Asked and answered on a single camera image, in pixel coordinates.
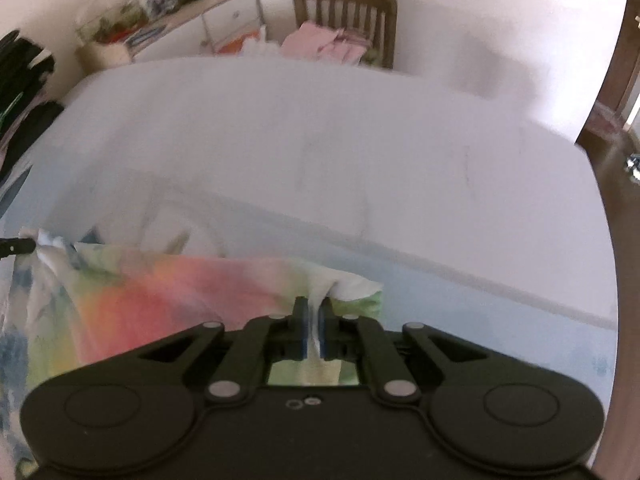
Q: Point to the white sideboard cabinet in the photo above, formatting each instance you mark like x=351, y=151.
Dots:
x=201, y=28

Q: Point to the black clothes pile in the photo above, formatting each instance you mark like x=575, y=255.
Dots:
x=26, y=111

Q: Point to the tie-dye colourful garment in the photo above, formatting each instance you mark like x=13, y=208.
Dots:
x=67, y=305

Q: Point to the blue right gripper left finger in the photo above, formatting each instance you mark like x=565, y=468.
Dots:
x=300, y=320

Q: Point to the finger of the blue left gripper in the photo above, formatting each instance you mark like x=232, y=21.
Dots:
x=17, y=246

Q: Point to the blue patterned table mat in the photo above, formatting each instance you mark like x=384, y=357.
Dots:
x=145, y=211

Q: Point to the brown wooden chair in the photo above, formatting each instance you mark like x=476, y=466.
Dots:
x=375, y=19

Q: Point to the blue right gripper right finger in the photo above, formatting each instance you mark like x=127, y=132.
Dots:
x=326, y=330

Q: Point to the pink clothes on chair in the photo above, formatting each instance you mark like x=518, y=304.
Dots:
x=344, y=46

